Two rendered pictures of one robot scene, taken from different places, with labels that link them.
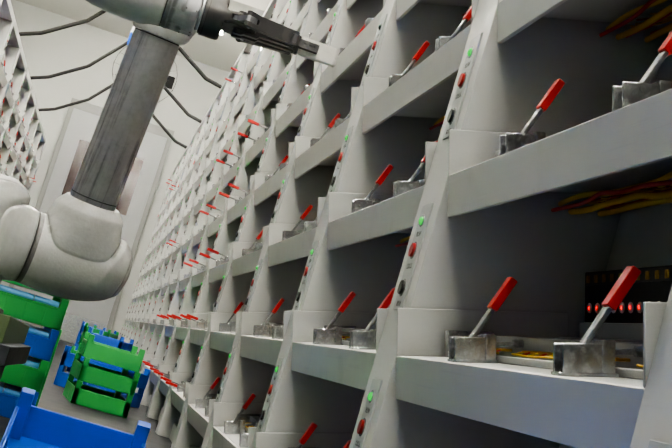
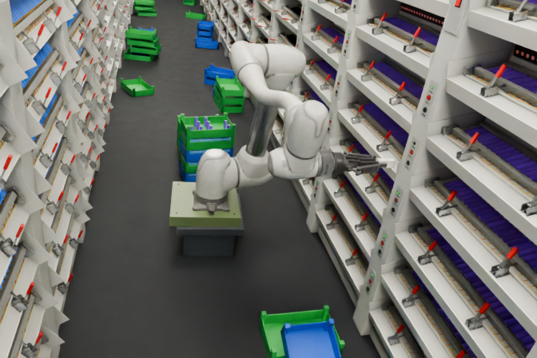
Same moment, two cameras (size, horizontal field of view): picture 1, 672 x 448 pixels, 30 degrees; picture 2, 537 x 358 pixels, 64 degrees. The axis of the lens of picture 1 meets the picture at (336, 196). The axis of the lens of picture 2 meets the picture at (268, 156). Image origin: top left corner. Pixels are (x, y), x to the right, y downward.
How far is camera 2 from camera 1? 1.58 m
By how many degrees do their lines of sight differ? 37
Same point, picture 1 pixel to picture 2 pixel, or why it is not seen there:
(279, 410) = (377, 294)
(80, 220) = (255, 166)
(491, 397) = not seen: outside the picture
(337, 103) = not seen: hidden behind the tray
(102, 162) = (259, 142)
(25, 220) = (232, 172)
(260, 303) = not seen: hidden behind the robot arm
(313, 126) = (344, 94)
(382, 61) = (419, 167)
